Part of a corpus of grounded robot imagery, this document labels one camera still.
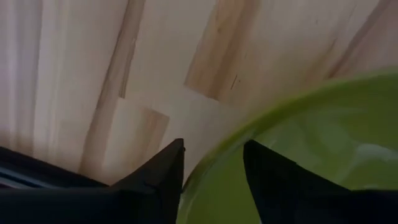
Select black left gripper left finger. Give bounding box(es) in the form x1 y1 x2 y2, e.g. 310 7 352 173
102 138 186 224

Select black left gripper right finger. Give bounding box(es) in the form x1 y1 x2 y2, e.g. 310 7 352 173
243 139 398 224

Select green bowl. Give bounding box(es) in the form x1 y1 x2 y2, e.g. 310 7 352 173
175 68 398 224

